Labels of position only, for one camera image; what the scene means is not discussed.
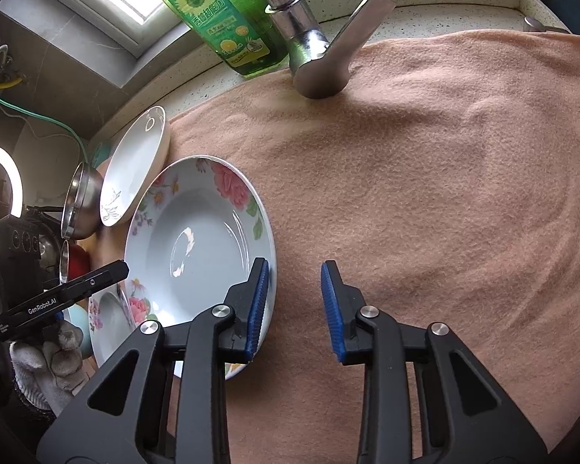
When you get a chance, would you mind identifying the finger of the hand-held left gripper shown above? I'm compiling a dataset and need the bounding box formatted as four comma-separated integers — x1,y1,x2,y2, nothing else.
60,260,130,306

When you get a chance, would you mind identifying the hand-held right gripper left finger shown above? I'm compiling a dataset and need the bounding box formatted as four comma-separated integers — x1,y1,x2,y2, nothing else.
36,257,271,464

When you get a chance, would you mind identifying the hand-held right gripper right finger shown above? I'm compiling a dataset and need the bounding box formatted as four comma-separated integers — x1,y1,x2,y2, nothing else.
320,260,548,464

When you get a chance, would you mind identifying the red steel bowl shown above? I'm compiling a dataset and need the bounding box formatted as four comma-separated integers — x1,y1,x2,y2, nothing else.
59,239,90,285

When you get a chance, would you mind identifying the small floral plate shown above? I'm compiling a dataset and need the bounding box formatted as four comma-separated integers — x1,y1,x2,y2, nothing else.
88,283,141,378

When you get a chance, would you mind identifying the large floral plate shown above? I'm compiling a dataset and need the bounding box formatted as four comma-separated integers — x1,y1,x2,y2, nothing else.
124,155,277,380

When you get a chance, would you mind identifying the person's left hand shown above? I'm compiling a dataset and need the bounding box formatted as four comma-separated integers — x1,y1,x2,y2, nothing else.
9,321,86,413

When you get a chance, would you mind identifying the light blue bowl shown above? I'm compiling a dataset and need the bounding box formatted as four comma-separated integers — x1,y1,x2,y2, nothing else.
64,302,94,361

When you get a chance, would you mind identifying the teal round object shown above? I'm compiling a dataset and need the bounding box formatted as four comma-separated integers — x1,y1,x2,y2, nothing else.
91,139,113,176

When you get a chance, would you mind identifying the orange towel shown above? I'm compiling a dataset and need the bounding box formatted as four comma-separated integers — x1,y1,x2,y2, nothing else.
92,29,580,464

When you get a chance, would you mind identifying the yellow pipe fitting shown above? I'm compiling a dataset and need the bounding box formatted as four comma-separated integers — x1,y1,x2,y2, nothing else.
0,46,26,91

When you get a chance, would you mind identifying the chrome faucet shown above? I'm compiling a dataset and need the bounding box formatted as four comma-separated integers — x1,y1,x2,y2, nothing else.
239,0,396,101

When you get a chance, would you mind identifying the green dish soap bottle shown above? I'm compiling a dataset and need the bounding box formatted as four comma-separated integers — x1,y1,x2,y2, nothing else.
150,0,291,80

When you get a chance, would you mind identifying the white ring light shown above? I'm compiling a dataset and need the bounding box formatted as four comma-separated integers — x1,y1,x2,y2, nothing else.
0,144,26,252

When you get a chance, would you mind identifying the green hose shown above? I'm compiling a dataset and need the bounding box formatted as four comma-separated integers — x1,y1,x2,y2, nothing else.
0,75,90,162

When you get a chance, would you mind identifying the grey metal handle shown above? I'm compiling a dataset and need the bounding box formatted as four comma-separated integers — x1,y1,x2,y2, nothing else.
523,16,572,36

